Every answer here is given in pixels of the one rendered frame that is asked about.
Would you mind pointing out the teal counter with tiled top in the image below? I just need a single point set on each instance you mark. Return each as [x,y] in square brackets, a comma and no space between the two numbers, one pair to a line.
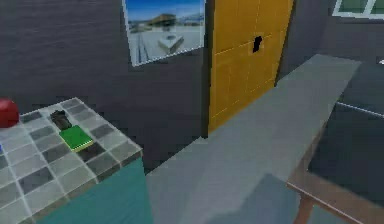
[66,173]

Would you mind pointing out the brown table with dark top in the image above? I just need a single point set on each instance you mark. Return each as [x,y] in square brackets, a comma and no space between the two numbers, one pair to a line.
[353,146]

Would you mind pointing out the green book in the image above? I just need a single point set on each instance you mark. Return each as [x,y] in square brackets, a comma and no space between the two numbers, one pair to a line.
[75,138]

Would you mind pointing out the framed landscape picture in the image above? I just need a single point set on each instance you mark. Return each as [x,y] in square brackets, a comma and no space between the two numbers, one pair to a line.
[165,30]

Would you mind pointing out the red apple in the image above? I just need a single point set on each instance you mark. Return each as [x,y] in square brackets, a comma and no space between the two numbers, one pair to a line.
[6,112]

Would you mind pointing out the white framed window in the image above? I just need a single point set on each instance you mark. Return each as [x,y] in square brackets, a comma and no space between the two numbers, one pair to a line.
[360,8]

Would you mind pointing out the small black object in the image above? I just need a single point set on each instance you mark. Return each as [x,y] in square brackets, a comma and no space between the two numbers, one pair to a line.
[60,120]

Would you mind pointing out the yellow room door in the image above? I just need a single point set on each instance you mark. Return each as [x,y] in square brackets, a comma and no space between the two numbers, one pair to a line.
[243,60]

